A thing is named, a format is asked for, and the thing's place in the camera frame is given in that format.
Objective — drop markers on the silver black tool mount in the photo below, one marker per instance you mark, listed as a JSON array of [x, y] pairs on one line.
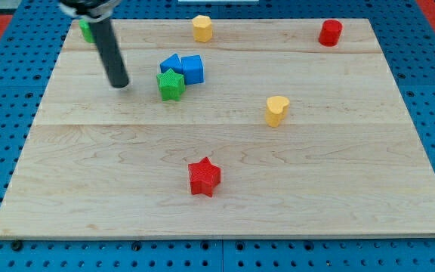
[[88, 8]]

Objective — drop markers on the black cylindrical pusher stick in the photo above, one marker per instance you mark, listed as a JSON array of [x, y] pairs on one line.
[[110, 55]]

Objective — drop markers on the blue cube block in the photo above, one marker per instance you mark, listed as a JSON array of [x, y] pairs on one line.
[[193, 69]]

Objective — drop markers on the yellow heart block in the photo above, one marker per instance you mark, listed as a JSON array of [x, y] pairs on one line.
[[276, 110]]

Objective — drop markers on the green block behind stick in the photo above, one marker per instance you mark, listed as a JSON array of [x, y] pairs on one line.
[[86, 31]]

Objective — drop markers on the blue triangular block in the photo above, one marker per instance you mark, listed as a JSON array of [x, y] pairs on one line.
[[171, 63]]

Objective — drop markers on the green star block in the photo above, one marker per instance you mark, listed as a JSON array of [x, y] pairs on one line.
[[171, 85]]

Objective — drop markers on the yellow hexagon block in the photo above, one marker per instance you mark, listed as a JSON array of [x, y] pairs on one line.
[[202, 28]]

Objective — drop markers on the red star block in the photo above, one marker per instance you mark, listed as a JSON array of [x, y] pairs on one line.
[[204, 177]]

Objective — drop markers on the red cylinder block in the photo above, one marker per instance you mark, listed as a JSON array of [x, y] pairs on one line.
[[330, 33]]

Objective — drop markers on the light wooden board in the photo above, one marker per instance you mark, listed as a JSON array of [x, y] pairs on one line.
[[103, 164]]

